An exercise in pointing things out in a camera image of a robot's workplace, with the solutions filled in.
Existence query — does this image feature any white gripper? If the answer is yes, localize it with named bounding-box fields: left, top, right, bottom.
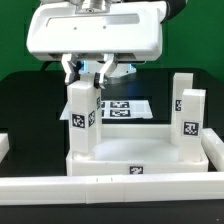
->
left=27, top=1, right=167, bottom=89

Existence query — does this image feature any white desk tabletop tray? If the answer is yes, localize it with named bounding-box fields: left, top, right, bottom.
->
left=66, top=124, right=208, bottom=176

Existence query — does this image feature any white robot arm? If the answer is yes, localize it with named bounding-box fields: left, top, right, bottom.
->
left=26, top=0, right=188, bottom=88

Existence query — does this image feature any fiducial marker sheet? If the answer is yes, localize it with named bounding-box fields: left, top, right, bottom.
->
left=59, top=100, right=154, bottom=121

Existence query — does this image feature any white left fence piece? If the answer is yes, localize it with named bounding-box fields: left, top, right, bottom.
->
left=0, top=133, right=9, bottom=163

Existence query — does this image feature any white right fence wall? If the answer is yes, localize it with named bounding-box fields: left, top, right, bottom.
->
left=201, top=128, right=224, bottom=172

